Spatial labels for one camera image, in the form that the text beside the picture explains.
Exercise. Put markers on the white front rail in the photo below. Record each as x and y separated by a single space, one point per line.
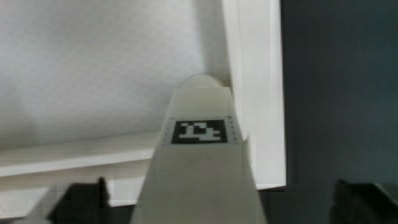
25 187

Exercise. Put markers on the white right side block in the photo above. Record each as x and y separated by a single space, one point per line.
255 52

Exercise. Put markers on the white desk tabletop tray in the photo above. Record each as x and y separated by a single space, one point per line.
97 55

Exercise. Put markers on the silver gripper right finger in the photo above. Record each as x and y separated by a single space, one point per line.
365 203

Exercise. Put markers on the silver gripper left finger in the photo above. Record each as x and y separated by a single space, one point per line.
73 205

